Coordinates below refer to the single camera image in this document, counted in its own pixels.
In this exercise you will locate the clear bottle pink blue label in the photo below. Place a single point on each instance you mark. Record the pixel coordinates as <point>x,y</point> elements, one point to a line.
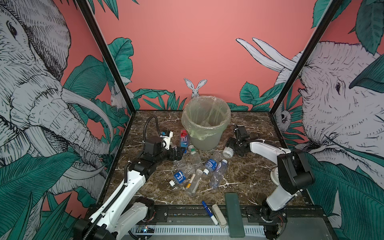
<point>219,174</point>

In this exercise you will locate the blue white marker pen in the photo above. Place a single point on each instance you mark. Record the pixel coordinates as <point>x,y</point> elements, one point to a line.
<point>209,212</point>

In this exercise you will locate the grey bin with green liner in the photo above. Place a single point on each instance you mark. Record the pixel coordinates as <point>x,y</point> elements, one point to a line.
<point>205,118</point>

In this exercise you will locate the black frame post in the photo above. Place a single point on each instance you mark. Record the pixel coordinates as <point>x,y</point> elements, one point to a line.
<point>325,20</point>
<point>88,15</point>

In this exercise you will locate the white bottle yellow logo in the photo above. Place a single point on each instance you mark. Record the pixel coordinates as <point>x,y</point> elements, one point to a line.
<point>228,153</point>

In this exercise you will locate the black right frame post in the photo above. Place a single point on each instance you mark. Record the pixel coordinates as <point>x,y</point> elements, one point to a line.
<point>325,20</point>

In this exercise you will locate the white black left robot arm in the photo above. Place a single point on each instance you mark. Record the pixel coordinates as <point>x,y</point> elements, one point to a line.
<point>112,221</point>

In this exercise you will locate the white slotted cable duct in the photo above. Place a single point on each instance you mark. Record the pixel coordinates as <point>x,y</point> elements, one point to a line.
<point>163,230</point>

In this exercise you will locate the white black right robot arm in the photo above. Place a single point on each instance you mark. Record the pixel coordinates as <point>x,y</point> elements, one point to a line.
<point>294,171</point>

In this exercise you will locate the clear bottle green cap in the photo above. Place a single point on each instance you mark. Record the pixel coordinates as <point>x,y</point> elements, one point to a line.
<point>195,157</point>

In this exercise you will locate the white round timer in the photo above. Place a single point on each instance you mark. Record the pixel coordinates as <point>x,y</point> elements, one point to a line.
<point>274,174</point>

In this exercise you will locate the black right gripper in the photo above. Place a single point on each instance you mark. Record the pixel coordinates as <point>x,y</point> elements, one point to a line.
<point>230,142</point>

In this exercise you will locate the Fiji bottle red blue label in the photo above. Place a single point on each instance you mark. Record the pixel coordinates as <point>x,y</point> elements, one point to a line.
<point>184,140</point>

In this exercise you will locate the clear bottle yellow inside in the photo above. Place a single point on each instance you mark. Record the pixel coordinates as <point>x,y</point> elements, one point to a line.
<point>194,182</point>

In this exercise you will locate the black left frame post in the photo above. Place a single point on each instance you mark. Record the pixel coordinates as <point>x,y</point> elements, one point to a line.
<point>88,15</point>

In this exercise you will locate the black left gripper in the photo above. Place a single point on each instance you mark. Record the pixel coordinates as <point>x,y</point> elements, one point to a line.
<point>178,154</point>

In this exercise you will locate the white eraser bar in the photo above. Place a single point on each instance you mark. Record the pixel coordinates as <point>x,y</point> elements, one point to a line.
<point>219,216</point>

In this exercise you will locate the dark green flat block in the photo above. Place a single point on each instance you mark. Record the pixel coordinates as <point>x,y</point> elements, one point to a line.
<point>234,215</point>

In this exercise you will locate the small bottle blue label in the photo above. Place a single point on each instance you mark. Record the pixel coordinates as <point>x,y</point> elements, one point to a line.
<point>179,177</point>

